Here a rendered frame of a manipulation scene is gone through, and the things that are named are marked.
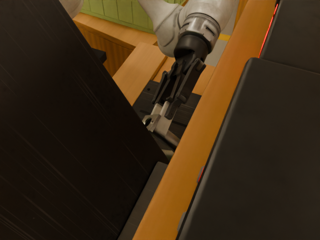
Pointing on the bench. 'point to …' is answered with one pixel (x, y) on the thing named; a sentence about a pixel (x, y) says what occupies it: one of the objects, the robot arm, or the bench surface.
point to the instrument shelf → (205, 125)
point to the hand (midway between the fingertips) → (160, 120)
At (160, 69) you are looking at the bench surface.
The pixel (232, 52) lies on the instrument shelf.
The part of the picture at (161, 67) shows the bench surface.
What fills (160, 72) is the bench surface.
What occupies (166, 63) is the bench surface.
